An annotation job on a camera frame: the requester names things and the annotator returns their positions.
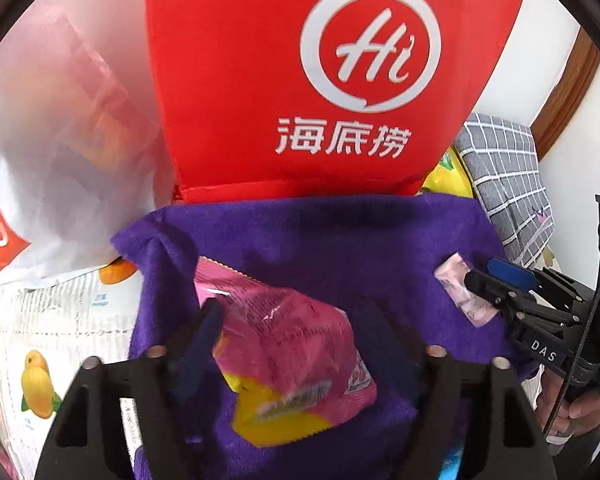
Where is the brown wooden door frame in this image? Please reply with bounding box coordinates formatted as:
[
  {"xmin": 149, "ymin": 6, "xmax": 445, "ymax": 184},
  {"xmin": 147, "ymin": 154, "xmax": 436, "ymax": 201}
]
[{"xmin": 532, "ymin": 27, "xmax": 600, "ymax": 161}]

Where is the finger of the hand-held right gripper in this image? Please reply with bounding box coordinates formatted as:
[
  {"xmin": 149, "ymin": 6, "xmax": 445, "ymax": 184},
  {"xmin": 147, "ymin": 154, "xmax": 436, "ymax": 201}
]
[
  {"xmin": 464, "ymin": 270, "xmax": 541, "ymax": 322},
  {"xmin": 486, "ymin": 256, "xmax": 588, "ymax": 306}
]

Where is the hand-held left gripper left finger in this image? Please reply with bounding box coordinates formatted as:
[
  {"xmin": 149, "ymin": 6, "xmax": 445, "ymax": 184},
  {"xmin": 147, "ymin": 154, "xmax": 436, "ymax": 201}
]
[{"xmin": 34, "ymin": 300, "xmax": 226, "ymax": 480}]

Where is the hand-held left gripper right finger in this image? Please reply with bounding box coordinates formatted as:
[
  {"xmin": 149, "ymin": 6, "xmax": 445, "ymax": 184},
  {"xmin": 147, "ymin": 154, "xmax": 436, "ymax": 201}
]
[{"xmin": 375, "ymin": 302, "xmax": 556, "ymax": 480}]

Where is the white plastic shopping bag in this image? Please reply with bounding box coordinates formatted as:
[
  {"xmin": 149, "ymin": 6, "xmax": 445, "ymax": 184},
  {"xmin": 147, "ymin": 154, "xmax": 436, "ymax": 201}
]
[{"xmin": 0, "ymin": 0, "xmax": 178, "ymax": 286}]

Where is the small pink candy packet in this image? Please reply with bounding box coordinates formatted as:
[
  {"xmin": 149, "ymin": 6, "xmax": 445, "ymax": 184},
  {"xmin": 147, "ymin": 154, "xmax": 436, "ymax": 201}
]
[{"xmin": 434, "ymin": 252, "xmax": 498, "ymax": 328}]

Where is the person's right hand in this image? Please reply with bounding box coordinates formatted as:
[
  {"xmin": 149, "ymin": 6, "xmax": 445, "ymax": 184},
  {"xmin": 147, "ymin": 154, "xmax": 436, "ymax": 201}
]
[{"xmin": 535, "ymin": 367, "xmax": 600, "ymax": 441}]

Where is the grey checked cloth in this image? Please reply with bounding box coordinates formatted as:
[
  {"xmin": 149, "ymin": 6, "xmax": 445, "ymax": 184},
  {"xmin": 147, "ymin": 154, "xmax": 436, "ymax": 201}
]
[{"xmin": 452, "ymin": 114, "xmax": 557, "ymax": 266}]

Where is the red paper bag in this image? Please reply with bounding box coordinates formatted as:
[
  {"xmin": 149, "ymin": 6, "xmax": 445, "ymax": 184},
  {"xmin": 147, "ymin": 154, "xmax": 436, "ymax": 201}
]
[{"xmin": 145, "ymin": 0, "xmax": 527, "ymax": 203}]

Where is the black cable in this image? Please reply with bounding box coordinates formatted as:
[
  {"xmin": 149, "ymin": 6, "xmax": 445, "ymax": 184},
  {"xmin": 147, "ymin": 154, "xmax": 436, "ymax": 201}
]
[{"xmin": 547, "ymin": 255, "xmax": 600, "ymax": 443}]

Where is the yellow snack packet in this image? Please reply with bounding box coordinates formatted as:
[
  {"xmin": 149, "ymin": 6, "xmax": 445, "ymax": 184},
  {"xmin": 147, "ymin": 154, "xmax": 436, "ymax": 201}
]
[{"xmin": 420, "ymin": 146, "xmax": 476, "ymax": 201}]

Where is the purple towel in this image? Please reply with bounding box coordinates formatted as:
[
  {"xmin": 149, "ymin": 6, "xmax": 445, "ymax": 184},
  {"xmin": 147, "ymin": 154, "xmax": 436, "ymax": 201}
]
[{"xmin": 111, "ymin": 192, "xmax": 541, "ymax": 480}]

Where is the large pink snack packet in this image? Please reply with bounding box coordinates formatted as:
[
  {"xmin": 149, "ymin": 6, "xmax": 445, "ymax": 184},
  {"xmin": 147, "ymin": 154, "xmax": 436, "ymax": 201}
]
[{"xmin": 194, "ymin": 256, "xmax": 378, "ymax": 448}]

